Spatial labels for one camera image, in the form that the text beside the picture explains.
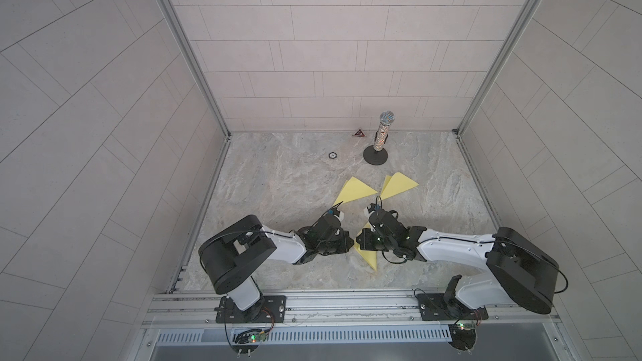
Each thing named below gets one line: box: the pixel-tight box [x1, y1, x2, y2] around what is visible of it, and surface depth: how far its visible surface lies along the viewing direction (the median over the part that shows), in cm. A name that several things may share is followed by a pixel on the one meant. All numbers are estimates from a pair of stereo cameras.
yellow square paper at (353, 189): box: [332, 176, 378, 207], surface depth 96 cm
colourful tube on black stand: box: [362, 110, 396, 166], surface depth 98 cm
